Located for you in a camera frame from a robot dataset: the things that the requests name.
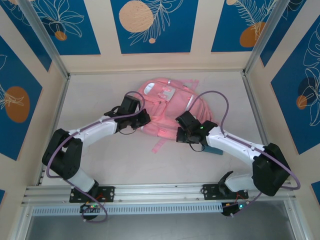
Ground left wrist black camera cable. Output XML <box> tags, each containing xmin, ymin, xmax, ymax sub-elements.
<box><xmin>118</xmin><ymin>124</ymin><xmax>138</xmax><ymax>135</ymax></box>

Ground aluminium frame post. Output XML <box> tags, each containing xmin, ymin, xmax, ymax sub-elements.
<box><xmin>242</xmin><ymin>0</ymin><xmax>297</xmax><ymax>77</ymax></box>
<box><xmin>17</xmin><ymin>0</ymin><xmax>70</xmax><ymax>79</ymax></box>

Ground pink backpack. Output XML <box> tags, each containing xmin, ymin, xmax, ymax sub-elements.
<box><xmin>136</xmin><ymin>77</ymin><xmax>215</xmax><ymax>154</ymax></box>

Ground wrist black camera cable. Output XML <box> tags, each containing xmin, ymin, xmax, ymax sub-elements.
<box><xmin>189</xmin><ymin>142</ymin><xmax>208</xmax><ymax>153</ymax></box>
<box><xmin>118</xmin><ymin>124</ymin><xmax>138</xmax><ymax>135</ymax></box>

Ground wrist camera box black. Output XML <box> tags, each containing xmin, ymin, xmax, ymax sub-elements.
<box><xmin>117</xmin><ymin>96</ymin><xmax>141</xmax><ymax>116</ymax></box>
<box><xmin>175</xmin><ymin>111</ymin><xmax>201</xmax><ymax>131</ymax></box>

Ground aluminium side rail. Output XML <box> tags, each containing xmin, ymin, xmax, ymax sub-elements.
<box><xmin>36</xmin><ymin>74</ymin><xmax>71</xmax><ymax>187</ymax></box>
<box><xmin>241</xmin><ymin>72</ymin><xmax>281</xmax><ymax>181</ymax></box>

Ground white slotted cable duct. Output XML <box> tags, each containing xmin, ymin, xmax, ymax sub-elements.
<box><xmin>31</xmin><ymin>202</ymin><xmax>224</xmax><ymax>216</ymax></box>

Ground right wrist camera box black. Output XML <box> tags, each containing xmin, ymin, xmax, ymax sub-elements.
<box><xmin>175</xmin><ymin>111</ymin><xmax>201</xmax><ymax>131</ymax></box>

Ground teal notebook with button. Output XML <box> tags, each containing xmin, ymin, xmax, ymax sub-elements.
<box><xmin>202</xmin><ymin>146</ymin><xmax>223</xmax><ymax>157</ymax></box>

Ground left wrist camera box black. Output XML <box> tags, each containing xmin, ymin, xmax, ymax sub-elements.
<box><xmin>117</xmin><ymin>96</ymin><xmax>141</xmax><ymax>116</ymax></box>

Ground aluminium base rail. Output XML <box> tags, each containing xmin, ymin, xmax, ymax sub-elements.
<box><xmin>21</xmin><ymin>184</ymin><xmax>297</xmax><ymax>205</ymax></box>

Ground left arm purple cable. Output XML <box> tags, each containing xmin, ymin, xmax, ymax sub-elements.
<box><xmin>46</xmin><ymin>91</ymin><xmax>148</xmax><ymax>224</ymax></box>

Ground right wrist black camera cable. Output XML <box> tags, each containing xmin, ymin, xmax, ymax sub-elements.
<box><xmin>189</xmin><ymin>142</ymin><xmax>208</xmax><ymax>153</ymax></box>

